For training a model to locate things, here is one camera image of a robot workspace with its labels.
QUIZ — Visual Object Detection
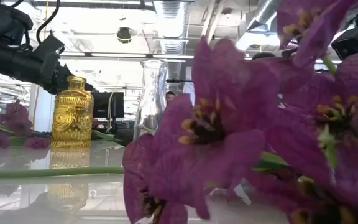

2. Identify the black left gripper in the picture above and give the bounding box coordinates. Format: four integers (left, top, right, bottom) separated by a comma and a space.
14, 34, 94, 95

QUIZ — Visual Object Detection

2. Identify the yellow embossed glass vase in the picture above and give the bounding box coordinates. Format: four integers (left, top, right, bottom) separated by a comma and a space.
50, 75, 94, 149

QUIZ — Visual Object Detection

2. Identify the small-blossom purple flower bunch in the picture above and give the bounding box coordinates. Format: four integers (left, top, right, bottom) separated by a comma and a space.
0, 99, 52, 149

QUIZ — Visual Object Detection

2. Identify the clear glass vase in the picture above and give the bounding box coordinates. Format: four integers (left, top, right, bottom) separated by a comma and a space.
132, 58, 170, 141

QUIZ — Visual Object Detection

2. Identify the large-blossom purple flower stem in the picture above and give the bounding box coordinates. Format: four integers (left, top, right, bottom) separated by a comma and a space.
122, 0, 358, 224

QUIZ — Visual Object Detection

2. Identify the white square column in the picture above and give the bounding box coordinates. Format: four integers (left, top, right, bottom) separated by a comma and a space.
29, 83, 57, 133

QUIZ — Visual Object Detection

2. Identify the long overhead light bar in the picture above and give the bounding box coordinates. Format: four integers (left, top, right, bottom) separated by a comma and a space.
59, 51, 343, 65

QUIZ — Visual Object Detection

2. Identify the black ceiling dome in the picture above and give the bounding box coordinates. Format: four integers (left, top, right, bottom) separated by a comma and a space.
116, 27, 132, 44

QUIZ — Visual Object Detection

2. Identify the cream artificial tulip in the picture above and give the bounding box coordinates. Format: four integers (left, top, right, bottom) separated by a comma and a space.
0, 166, 126, 179

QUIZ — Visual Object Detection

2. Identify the person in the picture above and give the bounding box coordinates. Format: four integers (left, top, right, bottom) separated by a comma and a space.
165, 90, 176, 105

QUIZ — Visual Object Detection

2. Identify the silver slanted ventilation duct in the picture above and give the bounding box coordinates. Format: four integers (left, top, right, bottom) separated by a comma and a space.
246, 0, 279, 32

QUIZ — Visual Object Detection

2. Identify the silver spiral ventilation duct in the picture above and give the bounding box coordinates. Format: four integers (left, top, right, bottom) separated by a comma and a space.
152, 0, 188, 91

